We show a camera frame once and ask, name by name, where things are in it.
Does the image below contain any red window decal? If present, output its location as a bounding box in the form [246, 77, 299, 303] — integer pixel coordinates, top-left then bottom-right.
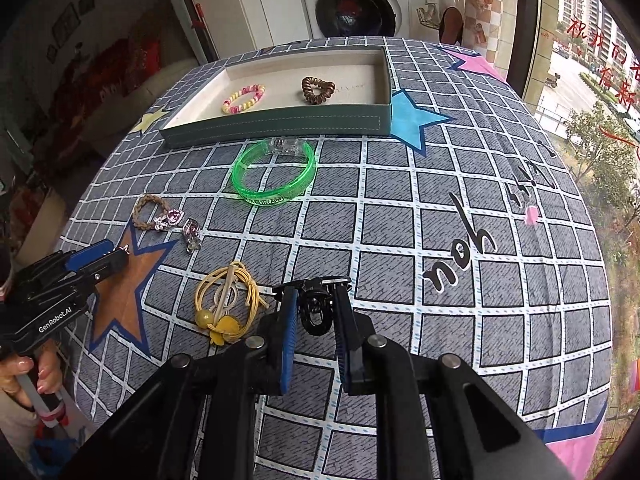
[565, 20, 640, 161]

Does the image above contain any pink checkered panel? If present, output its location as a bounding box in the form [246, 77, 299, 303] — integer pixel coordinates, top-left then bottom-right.
[462, 0, 503, 63]

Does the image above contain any brown spiral hair tie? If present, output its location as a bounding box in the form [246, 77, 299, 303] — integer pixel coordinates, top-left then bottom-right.
[301, 76, 336, 107]

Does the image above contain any gold wire rack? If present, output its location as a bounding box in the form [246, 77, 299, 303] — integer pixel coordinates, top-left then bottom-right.
[414, 0, 443, 31]

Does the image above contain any pink yellow spiral hair tie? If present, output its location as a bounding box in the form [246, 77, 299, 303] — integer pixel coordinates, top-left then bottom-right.
[221, 83, 266, 116]

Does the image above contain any grey checkered star tablecloth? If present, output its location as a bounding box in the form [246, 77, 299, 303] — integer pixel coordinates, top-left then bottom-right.
[55, 35, 613, 480]

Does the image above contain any red handled mop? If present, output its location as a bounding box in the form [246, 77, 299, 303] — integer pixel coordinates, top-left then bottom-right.
[195, 2, 221, 61]

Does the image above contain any beige hair clip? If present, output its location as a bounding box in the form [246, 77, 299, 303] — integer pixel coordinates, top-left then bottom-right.
[210, 266, 243, 322]

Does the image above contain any person's left hand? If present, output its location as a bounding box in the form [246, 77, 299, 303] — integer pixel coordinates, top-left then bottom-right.
[0, 351, 64, 411]

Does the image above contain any dark window frame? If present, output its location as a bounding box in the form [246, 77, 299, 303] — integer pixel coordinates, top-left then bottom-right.
[505, 0, 543, 101]

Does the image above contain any white tall cabinet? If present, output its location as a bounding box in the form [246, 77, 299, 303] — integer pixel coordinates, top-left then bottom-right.
[177, 0, 306, 61]

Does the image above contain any green translucent bangle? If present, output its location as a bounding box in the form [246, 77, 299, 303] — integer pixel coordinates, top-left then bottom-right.
[232, 137, 317, 207]

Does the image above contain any black claw hair clip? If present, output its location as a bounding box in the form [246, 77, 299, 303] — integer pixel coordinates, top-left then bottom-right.
[298, 280, 335, 336]

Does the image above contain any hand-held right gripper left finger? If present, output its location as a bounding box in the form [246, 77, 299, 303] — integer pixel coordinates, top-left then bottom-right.
[60, 282, 302, 480]

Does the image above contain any brown braided hair tie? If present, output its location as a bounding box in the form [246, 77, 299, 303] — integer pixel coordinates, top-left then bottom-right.
[131, 194, 173, 232]

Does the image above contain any large dark wall frame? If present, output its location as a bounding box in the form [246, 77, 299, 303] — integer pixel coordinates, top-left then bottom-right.
[52, 2, 81, 48]

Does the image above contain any shallow white tray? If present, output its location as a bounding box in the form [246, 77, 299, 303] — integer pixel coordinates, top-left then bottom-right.
[159, 46, 393, 149]

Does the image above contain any red printed blanket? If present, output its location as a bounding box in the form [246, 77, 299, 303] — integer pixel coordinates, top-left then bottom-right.
[60, 40, 166, 131]

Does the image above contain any cream sofa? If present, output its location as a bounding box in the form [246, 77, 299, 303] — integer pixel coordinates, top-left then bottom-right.
[112, 80, 173, 133]

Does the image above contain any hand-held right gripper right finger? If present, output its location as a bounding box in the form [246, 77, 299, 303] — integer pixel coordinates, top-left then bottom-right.
[331, 278, 576, 480]

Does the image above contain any brown slipper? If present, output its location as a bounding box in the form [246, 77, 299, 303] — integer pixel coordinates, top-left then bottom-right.
[439, 6, 465, 46]

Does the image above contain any yellow flower hair tie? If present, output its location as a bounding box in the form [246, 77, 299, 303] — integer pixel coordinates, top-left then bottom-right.
[194, 260, 271, 345]

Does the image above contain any rhinestone heart hair clip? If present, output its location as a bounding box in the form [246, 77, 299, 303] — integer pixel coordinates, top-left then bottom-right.
[154, 207, 202, 255]

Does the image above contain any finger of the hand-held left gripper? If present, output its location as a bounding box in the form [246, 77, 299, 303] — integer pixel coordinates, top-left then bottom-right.
[47, 250, 131, 293]
[17, 240, 118, 283]

